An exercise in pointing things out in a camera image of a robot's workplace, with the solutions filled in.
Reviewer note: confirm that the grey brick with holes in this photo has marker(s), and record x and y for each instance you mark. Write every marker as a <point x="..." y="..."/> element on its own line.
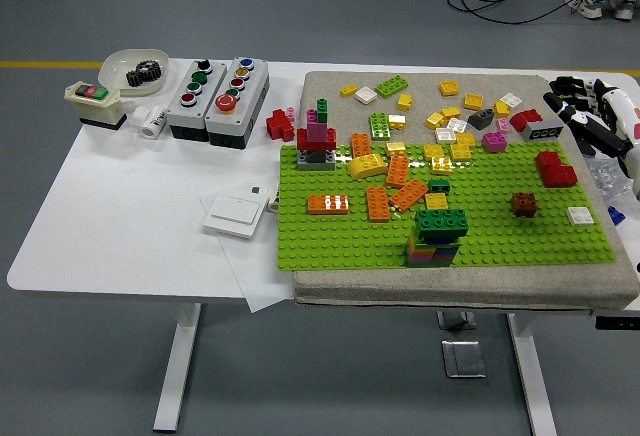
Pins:
<point x="542" y="132"/>

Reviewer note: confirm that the pale yellow square brick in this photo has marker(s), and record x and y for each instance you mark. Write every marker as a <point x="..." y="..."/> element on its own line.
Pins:
<point x="397" y="123"/>

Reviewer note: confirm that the lime green studded baseplate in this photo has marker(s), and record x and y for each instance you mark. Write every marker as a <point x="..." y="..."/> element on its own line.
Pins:
<point x="325" y="246"/>

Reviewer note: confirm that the grey arch brick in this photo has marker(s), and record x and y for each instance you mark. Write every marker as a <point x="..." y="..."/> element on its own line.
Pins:
<point x="305" y="163"/>

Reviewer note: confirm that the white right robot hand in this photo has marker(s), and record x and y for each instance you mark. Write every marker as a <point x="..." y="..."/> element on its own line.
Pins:
<point x="600" y="116"/>

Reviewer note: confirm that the large red stepped brick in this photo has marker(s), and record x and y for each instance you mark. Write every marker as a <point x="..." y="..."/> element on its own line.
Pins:
<point x="555" y="171"/>

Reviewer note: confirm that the white table leg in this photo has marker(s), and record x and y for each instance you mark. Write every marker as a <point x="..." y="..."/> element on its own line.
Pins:
<point x="535" y="381"/>
<point x="180" y="356"/>

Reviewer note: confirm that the red cross-shaped brick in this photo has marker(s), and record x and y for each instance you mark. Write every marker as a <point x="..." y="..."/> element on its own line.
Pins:
<point x="277" y="126"/>

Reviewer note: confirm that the white wall switch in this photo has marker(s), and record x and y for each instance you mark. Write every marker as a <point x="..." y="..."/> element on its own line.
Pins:
<point x="232" y="213"/>

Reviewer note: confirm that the white flat tile brick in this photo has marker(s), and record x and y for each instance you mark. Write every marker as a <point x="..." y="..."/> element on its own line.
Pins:
<point x="445" y="135"/>
<point x="366" y="95"/>
<point x="457" y="126"/>
<point x="511" y="99"/>
<point x="581" y="216"/>

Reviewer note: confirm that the brown square brick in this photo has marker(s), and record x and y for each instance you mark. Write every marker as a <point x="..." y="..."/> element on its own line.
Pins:
<point x="524" y="204"/>

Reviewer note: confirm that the grey four-button control box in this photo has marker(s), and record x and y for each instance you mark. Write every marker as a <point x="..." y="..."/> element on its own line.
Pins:
<point x="187" y="116"/>

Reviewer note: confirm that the lime green long brick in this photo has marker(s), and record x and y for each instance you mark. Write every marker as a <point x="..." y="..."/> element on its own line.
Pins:
<point x="391" y="87"/>

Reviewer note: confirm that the dark green narrow brick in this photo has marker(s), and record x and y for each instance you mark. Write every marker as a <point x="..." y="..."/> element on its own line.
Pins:
<point x="322" y="111"/>

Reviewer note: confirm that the small dark green brick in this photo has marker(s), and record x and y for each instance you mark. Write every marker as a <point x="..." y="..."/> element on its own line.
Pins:
<point x="438" y="186"/>

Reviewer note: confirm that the black metal gear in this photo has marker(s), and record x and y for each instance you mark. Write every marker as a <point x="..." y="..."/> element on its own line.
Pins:
<point x="136" y="77"/>
<point x="151" y="70"/>

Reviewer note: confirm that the grey emergency-stop control box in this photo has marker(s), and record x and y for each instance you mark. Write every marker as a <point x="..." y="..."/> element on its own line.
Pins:
<point x="245" y="116"/>

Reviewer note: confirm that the grey-brown mat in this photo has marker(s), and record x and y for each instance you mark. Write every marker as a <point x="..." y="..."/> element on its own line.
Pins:
<point x="350" y="286"/>

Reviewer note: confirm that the white pipe tee fitting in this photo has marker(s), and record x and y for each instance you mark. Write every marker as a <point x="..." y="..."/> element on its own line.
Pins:
<point x="155" y="123"/>

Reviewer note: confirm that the black table control panel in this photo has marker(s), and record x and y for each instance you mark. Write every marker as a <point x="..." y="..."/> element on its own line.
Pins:
<point x="617" y="322"/>

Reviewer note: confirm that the lime green medium brick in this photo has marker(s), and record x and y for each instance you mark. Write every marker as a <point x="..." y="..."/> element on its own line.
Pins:
<point x="380" y="126"/>

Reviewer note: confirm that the red wide brick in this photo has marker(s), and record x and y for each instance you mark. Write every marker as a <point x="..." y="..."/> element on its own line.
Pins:
<point x="302" y="138"/>

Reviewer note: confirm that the dark green long brick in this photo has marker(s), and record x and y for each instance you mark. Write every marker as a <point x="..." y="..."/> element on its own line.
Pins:
<point x="441" y="223"/>

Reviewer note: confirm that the magenta pink square brick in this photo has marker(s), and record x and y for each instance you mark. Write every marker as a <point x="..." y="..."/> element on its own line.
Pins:
<point x="493" y="142"/>

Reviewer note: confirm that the white paper sheet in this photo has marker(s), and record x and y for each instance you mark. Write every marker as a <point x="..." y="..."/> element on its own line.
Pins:
<point x="260" y="281"/>

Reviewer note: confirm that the metal floor socket box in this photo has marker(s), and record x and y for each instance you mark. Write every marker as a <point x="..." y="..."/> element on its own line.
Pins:
<point x="462" y="358"/>

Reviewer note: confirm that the small light pink brick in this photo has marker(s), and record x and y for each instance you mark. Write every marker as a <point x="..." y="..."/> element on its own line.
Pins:
<point x="291" y="113"/>
<point x="503" y="126"/>

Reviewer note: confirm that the orange long brick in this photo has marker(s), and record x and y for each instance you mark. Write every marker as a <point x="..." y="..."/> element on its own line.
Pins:
<point x="377" y="203"/>
<point x="407" y="196"/>
<point x="327" y="204"/>
<point x="396" y="171"/>

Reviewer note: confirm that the multicolour brick stack lime top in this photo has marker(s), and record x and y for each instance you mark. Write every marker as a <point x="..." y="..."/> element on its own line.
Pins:
<point x="430" y="256"/>

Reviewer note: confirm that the small blue slope brick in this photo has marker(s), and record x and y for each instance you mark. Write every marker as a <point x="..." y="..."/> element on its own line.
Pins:
<point x="616" y="216"/>

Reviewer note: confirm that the clear plastic bag of screws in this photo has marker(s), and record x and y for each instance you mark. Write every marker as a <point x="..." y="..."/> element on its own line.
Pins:
<point x="607" y="181"/>

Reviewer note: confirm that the yellow curved brick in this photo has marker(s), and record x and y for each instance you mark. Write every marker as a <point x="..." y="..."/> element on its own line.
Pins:
<point x="365" y="166"/>

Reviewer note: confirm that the small black part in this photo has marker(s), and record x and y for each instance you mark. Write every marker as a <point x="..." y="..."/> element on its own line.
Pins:
<point x="588" y="148"/>

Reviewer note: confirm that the white plastic bowl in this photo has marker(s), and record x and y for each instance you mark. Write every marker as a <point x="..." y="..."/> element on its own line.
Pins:
<point x="115" y="63"/>

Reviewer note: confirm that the beige red-green switch box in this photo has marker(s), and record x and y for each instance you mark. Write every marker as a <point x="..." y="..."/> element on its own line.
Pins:
<point x="95" y="111"/>

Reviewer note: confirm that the glossy yellow square brick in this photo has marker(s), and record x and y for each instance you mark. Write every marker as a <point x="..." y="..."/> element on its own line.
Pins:
<point x="441" y="166"/>

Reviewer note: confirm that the pink tall brick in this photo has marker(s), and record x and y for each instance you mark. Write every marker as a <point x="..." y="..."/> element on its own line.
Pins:
<point x="315" y="131"/>

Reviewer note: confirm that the dark grey slope brick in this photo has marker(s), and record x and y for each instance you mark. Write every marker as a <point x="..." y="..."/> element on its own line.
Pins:
<point x="481" y="120"/>

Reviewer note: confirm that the small yellow brick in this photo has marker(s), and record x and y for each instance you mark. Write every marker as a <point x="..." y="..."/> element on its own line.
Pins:
<point x="349" y="91"/>

